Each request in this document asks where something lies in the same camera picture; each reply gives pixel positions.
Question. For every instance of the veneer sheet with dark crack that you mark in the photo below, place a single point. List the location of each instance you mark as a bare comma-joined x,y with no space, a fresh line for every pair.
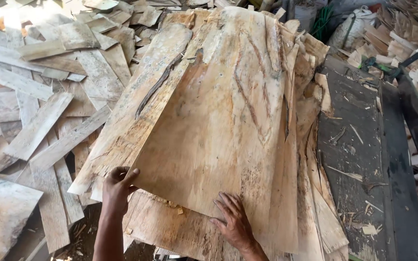
140,105

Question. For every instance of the small pale veneer chip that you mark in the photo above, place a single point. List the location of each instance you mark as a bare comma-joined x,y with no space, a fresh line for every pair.
369,229

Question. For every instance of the person's left hand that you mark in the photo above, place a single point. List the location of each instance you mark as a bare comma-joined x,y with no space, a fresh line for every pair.
114,195

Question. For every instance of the heap of pale veneer scraps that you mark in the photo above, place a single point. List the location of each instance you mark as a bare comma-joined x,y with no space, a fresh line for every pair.
405,40

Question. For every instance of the heap of grey veneer strips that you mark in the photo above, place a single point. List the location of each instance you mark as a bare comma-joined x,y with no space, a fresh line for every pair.
38,108

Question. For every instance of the thin pale wood sliver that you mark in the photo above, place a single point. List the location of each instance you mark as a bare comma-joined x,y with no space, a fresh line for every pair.
347,174

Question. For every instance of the stack of wood veneer sheets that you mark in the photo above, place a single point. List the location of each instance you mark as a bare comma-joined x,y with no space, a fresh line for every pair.
314,174

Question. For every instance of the person's right hand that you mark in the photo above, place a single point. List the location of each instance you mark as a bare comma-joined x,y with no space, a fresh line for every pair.
238,226

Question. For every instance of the dark worn cutting table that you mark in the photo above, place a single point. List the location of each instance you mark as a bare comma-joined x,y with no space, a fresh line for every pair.
357,152

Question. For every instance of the white woven sack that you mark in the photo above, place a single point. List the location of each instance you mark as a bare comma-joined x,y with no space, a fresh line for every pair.
352,27

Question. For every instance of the large red-streaked veneer sheet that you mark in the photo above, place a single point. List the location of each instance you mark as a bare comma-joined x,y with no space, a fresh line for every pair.
216,119

